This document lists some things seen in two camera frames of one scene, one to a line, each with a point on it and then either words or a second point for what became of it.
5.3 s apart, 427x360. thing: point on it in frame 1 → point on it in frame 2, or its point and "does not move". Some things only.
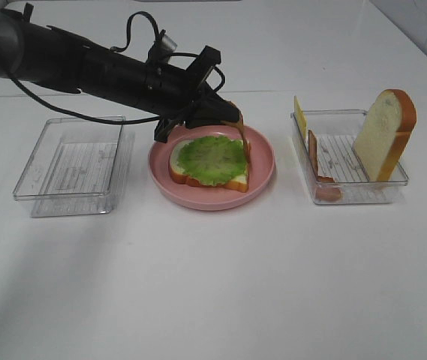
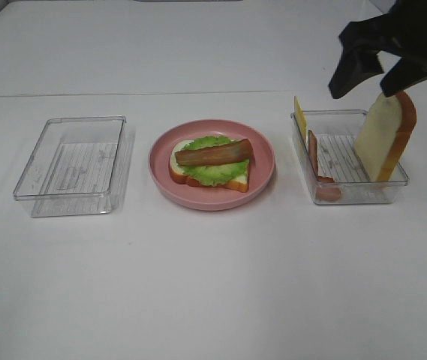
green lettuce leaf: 210,160 does not move
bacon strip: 326,188 does not move
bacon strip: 240,124 → 239,150
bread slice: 239,183 does not move
